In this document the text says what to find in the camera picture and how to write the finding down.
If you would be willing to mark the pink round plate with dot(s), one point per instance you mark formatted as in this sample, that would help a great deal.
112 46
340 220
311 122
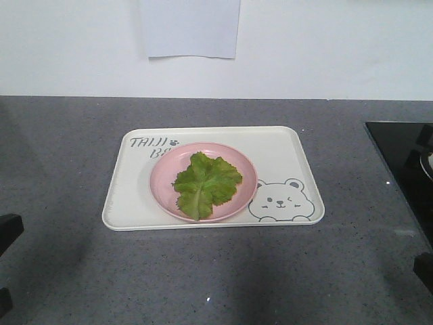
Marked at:
165 172

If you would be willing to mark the white paper sheet on wall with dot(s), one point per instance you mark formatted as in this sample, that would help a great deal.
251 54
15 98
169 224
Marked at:
190 28

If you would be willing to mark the green lettuce leaf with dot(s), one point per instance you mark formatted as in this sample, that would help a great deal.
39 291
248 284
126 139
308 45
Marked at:
206 183

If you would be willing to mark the black glass cooktop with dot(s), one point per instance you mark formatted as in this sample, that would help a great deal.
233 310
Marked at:
405 148

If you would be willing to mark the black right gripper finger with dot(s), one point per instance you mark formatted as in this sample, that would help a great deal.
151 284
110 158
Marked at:
423 268

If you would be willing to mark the cream bear serving tray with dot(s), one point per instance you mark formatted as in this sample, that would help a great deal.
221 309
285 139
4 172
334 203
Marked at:
286 192

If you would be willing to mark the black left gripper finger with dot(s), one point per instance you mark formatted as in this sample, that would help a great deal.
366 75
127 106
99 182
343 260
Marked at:
11 227
6 303

